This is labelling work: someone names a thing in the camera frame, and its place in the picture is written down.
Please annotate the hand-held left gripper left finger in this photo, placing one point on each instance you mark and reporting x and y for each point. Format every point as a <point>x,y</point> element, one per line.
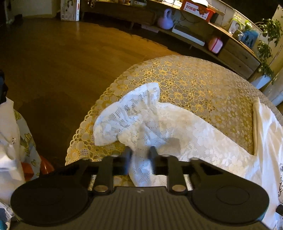
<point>127,159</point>

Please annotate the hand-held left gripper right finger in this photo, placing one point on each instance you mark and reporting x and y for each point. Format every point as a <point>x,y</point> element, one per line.
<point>153,159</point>

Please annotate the white lace garment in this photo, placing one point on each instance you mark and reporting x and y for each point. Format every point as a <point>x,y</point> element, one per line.
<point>137,115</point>

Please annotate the orange plastic object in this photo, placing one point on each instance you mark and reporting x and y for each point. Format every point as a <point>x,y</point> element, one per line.
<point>47,168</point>

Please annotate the gold lace tablecloth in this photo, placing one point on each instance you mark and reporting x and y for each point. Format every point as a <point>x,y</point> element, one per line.
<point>194,84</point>

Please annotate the yellow floral print garment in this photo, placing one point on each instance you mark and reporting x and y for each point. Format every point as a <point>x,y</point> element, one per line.
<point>28,141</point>

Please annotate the white garment with metal snap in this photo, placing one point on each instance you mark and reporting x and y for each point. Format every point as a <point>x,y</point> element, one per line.
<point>8,123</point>

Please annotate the white flat appliance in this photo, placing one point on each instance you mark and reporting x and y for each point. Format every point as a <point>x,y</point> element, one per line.
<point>188,34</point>

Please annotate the pink container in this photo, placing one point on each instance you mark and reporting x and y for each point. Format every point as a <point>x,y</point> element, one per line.
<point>215,44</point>

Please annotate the white planter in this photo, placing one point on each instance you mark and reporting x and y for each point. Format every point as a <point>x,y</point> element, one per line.
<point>260,83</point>

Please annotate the wooden media console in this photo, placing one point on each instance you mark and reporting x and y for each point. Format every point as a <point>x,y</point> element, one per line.
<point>238,55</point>

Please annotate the purple kettlebell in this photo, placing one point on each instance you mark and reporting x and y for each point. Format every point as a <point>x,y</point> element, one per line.
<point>164,22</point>

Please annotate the blue picture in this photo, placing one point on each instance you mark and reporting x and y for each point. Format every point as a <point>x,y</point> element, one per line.
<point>248,38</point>

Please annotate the red box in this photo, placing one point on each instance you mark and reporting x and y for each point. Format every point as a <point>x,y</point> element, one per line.
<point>196,10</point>

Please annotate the blue and white cardboard box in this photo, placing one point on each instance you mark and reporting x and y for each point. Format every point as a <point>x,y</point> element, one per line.
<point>70,11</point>

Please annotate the small potted plant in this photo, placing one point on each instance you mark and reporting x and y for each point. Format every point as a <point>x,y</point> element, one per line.
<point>240,24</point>

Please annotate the tall green leafy plant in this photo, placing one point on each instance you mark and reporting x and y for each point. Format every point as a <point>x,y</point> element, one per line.
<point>268,31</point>

